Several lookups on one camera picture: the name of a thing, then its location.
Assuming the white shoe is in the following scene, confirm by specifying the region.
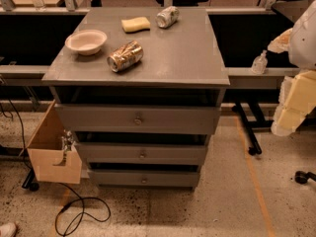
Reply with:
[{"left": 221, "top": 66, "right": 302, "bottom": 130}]
[{"left": 0, "top": 222, "right": 17, "bottom": 237}]

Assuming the middle grey drawer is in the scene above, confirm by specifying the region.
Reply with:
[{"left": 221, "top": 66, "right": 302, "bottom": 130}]
[{"left": 75, "top": 142, "right": 207, "bottom": 166}]

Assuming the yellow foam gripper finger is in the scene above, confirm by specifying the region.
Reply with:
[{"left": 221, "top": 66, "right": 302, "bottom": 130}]
[
  {"left": 268, "top": 29, "right": 292, "bottom": 53},
  {"left": 271, "top": 70, "right": 316, "bottom": 136}
]

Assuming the wooden box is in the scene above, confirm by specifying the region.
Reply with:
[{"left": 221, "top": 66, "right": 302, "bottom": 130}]
[{"left": 27, "top": 102, "right": 82, "bottom": 184}]

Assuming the clear sanitizer bottle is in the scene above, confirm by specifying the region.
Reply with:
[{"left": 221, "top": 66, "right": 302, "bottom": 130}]
[{"left": 251, "top": 50, "right": 268, "bottom": 74}]

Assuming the grey drawer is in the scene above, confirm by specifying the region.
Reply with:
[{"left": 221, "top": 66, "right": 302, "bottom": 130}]
[
  {"left": 88, "top": 170, "right": 199, "bottom": 188},
  {"left": 55, "top": 104, "right": 220, "bottom": 134},
  {"left": 75, "top": 142, "right": 207, "bottom": 166}
]

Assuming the grey drawer cabinet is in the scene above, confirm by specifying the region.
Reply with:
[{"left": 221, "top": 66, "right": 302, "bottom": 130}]
[{"left": 41, "top": 6, "right": 231, "bottom": 192}]

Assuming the black chair caster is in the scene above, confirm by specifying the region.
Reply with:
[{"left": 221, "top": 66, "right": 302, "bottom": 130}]
[{"left": 294, "top": 171, "right": 316, "bottom": 185}]

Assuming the top grey drawer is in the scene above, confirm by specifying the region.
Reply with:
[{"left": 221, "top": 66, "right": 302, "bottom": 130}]
[{"left": 55, "top": 104, "right": 220, "bottom": 134}]

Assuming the silver crushed can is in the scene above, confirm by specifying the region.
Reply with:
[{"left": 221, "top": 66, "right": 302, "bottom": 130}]
[{"left": 156, "top": 6, "right": 180, "bottom": 29}]

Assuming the black floor cable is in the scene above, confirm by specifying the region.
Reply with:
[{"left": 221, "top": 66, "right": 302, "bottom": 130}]
[{"left": 54, "top": 183, "right": 112, "bottom": 237}]

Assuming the orange soda can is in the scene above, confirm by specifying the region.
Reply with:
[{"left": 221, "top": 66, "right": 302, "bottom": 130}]
[{"left": 107, "top": 40, "right": 144, "bottom": 73}]

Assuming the metal clamp in box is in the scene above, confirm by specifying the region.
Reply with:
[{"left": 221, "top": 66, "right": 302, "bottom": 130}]
[{"left": 61, "top": 130, "right": 74, "bottom": 166}]

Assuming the bottom grey drawer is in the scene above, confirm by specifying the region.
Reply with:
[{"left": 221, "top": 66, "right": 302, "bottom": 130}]
[{"left": 88, "top": 170, "right": 199, "bottom": 188}]

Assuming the yellow sponge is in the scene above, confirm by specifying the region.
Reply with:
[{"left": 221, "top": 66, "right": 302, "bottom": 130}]
[{"left": 121, "top": 17, "right": 150, "bottom": 33}]

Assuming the white paper bowl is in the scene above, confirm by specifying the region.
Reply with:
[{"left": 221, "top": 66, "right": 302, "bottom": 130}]
[{"left": 65, "top": 30, "right": 108, "bottom": 55}]

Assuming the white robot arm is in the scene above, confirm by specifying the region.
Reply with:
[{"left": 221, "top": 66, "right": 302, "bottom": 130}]
[{"left": 268, "top": 1, "right": 316, "bottom": 136}]

